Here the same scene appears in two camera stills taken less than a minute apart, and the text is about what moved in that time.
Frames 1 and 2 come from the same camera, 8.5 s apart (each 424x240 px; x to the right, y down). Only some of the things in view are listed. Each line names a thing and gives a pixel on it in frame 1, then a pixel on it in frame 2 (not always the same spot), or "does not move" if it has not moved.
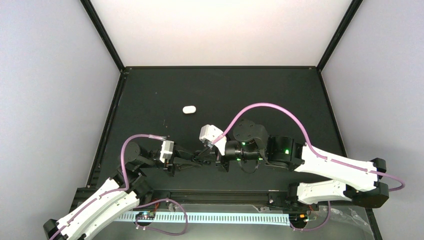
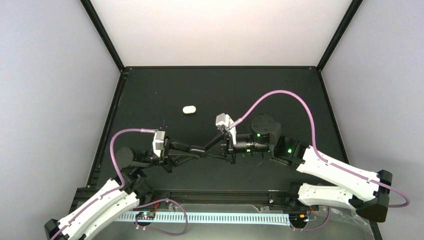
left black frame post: x=98 y=24 does not move
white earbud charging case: x=189 y=109 does not move
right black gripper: x=206 y=152 -> x=223 y=149
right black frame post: x=348 y=17 does not move
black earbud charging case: x=198 y=159 -> x=198 y=149
